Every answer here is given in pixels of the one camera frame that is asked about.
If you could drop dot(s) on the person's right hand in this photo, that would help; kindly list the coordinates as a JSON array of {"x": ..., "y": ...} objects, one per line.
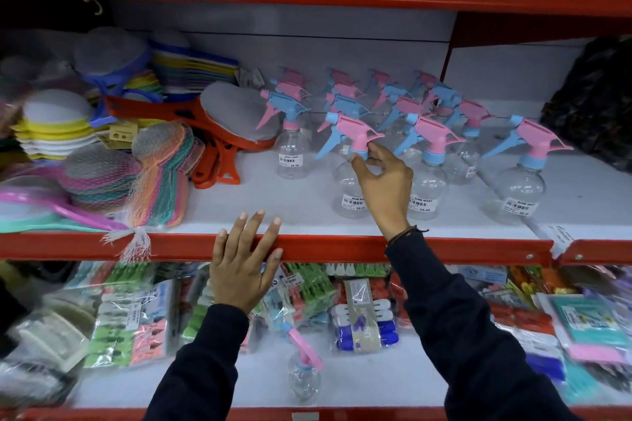
[{"x": 387, "y": 189}]

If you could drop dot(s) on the person's left hand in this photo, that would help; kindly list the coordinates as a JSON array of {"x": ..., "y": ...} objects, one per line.
[{"x": 237, "y": 277}]

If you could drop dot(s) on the person's right thumb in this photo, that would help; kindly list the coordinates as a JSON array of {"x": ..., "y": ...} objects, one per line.
[{"x": 361, "y": 168}]

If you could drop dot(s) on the person's left little finger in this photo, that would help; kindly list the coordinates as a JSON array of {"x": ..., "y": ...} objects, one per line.
[{"x": 219, "y": 244}]

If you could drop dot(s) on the person's left thumb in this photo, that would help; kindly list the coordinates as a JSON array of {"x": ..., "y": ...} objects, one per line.
[{"x": 274, "y": 260}]

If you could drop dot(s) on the person's left middle finger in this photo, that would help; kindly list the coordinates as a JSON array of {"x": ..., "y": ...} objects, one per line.
[{"x": 255, "y": 230}]

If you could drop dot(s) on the pink trigger spray bottle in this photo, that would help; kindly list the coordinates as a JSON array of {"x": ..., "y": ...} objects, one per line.
[{"x": 353, "y": 132}]

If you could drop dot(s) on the person's left forearm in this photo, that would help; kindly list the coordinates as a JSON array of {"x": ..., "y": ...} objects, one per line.
[{"x": 197, "y": 366}]

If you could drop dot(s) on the person's right forearm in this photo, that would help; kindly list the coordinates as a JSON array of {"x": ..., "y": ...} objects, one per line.
[{"x": 469, "y": 332}]

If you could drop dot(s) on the group of clear spray bottles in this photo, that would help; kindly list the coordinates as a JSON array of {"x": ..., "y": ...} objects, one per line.
[{"x": 434, "y": 139}]

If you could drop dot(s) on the netted bag of colourful scrubbers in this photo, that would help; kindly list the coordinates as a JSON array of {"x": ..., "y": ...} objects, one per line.
[
  {"x": 98, "y": 179},
  {"x": 165, "y": 169}
]

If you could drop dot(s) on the stack of orange framed sieves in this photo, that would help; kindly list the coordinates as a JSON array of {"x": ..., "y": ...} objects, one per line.
[{"x": 217, "y": 139}]

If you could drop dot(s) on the pack of blue white clips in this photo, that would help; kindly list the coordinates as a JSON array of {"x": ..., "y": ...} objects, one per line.
[{"x": 363, "y": 319}]

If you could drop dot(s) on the small bottle with pink sprayer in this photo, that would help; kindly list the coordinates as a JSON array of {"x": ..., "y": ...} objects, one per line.
[{"x": 303, "y": 371}]

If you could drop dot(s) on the pack of green pink pegs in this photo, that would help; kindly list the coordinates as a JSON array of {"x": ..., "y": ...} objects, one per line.
[{"x": 133, "y": 327}]

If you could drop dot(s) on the yellow paper tag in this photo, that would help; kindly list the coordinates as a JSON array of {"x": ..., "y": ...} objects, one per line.
[{"x": 123, "y": 132}]

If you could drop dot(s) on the pack of white items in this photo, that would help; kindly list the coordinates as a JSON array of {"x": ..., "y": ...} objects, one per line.
[{"x": 49, "y": 337}]

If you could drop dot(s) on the stack of yellow white sieves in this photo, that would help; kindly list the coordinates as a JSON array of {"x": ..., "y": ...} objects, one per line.
[{"x": 54, "y": 124}]

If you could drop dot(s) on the white shelf price label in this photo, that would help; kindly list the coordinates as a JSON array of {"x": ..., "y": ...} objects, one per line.
[{"x": 560, "y": 240}]

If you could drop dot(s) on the blue framed sieve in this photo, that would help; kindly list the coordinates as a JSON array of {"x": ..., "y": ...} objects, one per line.
[{"x": 111, "y": 58}]

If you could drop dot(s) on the red packet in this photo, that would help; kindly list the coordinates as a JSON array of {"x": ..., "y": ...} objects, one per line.
[{"x": 523, "y": 319}]

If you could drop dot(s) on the dark patterned bag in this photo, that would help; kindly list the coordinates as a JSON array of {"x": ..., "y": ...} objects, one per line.
[{"x": 592, "y": 100}]

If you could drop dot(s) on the metal hook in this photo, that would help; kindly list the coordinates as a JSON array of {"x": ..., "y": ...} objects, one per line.
[{"x": 94, "y": 6}]

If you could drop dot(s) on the teal and pink packet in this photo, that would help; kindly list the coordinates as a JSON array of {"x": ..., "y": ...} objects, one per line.
[{"x": 587, "y": 327}]

